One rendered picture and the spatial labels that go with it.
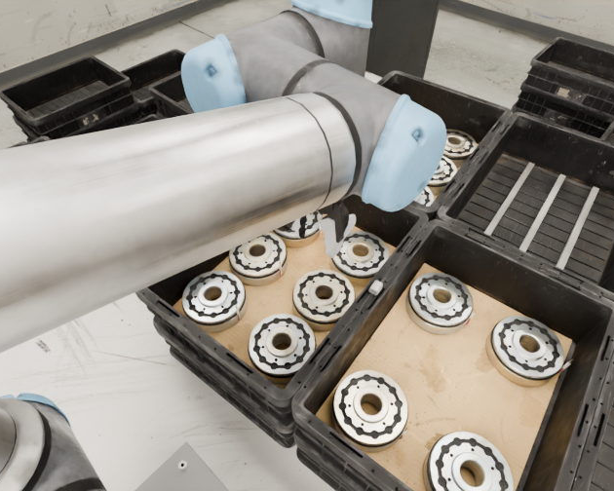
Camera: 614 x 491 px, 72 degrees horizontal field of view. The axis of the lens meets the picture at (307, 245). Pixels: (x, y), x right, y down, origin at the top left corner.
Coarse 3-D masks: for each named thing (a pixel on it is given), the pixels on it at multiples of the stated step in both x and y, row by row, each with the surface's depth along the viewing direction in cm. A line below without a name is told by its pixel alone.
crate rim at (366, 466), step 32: (448, 224) 70; (512, 256) 66; (384, 288) 62; (576, 288) 62; (608, 320) 59; (608, 352) 55; (576, 416) 50; (352, 448) 48; (576, 448) 48; (384, 480) 46
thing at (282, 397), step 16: (416, 208) 72; (416, 224) 70; (400, 256) 66; (384, 272) 64; (144, 288) 62; (160, 304) 60; (352, 304) 60; (176, 320) 58; (352, 320) 59; (192, 336) 57; (208, 336) 57; (336, 336) 57; (208, 352) 57; (224, 352) 55; (320, 352) 57; (240, 368) 54; (304, 368) 54; (256, 384) 53; (272, 384) 53; (288, 384) 53; (272, 400) 52; (288, 400) 52
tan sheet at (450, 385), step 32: (384, 320) 70; (480, 320) 70; (384, 352) 66; (416, 352) 66; (448, 352) 66; (480, 352) 66; (416, 384) 63; (448, 384) 63; (480, 384) 63; (512, 384) 63; (544, 384) 63; (320, 416) 60; (416, 416) 60; (448, 416) 60; (480, 416) 60; (512, 416) 60; (416, 448) 57; (512, 448) 57; (416, 480) 55
